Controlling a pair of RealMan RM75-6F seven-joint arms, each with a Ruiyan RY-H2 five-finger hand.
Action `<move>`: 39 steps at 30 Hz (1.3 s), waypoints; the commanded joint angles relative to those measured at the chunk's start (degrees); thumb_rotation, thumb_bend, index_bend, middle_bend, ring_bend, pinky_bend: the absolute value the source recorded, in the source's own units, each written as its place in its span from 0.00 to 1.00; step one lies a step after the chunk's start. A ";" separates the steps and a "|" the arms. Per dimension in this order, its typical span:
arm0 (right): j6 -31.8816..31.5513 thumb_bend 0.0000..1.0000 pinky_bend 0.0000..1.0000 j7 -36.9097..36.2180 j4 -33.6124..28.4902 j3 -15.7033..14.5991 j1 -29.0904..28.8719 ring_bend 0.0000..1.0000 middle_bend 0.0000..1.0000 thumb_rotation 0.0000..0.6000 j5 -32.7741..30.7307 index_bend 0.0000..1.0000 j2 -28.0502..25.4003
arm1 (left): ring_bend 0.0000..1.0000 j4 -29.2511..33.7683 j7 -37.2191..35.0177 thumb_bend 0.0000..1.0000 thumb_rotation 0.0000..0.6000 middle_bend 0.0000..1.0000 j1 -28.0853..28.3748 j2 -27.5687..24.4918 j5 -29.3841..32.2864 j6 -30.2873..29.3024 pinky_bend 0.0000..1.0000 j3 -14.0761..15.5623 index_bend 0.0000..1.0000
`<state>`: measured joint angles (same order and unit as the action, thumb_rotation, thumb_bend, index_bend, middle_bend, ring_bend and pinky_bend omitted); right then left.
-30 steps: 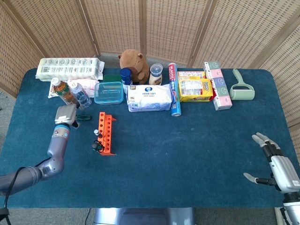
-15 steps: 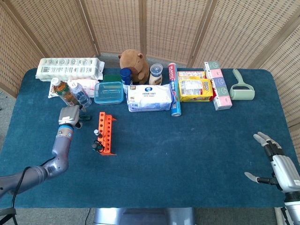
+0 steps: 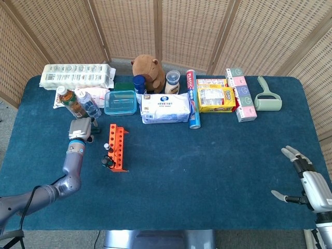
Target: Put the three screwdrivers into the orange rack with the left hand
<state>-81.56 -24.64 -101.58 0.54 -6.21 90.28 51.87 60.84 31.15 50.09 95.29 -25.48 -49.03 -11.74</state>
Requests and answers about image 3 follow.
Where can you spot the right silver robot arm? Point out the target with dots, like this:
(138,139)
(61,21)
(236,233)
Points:
(324,228)

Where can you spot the white pink snack packet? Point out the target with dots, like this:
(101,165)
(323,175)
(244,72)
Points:
(99,94)

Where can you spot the blue white spray can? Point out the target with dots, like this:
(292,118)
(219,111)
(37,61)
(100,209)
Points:
(139,84)

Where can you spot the pastel tissue box pack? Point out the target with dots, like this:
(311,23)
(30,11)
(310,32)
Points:
(243,98)

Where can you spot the green lint roller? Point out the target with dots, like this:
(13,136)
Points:
(268,102)

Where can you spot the wicker folding screen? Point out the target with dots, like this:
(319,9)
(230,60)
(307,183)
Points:
(181,26)

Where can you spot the white egg carton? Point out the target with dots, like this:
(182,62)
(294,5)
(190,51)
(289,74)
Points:
(75,76)

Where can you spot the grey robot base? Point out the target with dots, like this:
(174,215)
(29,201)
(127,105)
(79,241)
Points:
(155,240)

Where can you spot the yellow Lipo biscuit bag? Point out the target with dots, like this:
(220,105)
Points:
(216,99)

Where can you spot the orange plastic tool rack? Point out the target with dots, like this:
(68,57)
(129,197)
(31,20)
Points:
(119,155)

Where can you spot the small green screwdriver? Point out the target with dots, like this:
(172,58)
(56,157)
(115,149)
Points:
(96,130)

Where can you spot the dark green box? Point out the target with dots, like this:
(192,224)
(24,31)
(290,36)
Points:
(124,86)

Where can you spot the brown capybara plush toy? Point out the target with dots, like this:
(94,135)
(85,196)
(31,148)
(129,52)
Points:
(149,71)

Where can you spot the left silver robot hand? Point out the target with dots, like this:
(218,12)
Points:
(79,128)

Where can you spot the green tea bottle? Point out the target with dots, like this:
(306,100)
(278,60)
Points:
(74,103)

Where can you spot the blue felt table cover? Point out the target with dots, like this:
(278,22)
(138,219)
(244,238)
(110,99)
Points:
(194,168)

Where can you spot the clear water bottle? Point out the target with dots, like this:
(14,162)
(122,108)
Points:
(90,106)

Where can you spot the clear container blue lid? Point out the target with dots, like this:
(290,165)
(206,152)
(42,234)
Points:
(120,103)

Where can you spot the white squeeze bottle clear cap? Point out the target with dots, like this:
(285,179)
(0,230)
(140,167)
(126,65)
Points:
(172,86)

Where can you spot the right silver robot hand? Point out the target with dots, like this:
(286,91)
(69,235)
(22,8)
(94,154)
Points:
(319,189)

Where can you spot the large green black screwdriver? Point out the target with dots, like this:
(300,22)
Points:
(106,162)

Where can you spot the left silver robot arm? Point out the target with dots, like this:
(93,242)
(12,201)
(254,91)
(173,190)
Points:
(72,166)

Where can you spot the yellow red snack box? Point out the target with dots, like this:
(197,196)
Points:
(211,82)

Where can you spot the white wet wipes pack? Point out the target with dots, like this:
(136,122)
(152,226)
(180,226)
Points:
(166,109)

